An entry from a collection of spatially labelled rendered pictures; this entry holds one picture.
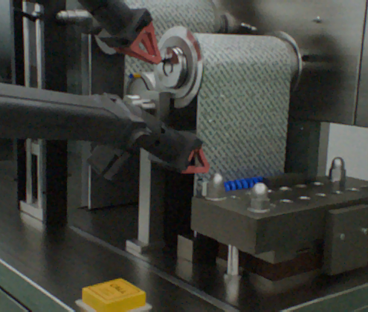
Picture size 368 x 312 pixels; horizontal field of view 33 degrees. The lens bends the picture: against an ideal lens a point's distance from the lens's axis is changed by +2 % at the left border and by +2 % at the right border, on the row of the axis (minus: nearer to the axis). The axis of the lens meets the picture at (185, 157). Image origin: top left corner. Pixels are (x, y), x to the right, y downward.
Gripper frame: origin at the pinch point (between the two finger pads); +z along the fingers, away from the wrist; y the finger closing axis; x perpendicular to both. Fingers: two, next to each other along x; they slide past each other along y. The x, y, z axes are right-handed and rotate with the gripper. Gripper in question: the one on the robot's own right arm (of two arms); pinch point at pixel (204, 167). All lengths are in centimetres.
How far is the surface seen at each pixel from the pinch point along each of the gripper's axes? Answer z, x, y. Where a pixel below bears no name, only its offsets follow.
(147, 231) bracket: 0.8, -15.0, -8.1
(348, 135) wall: 247, 99, -164
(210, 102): -5.3, 10.8, 0.2
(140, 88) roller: -8.1, 10.6, -18.8
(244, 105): 2.6, 14.5, 0.2
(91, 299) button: -17.7, -27.6, 9.3
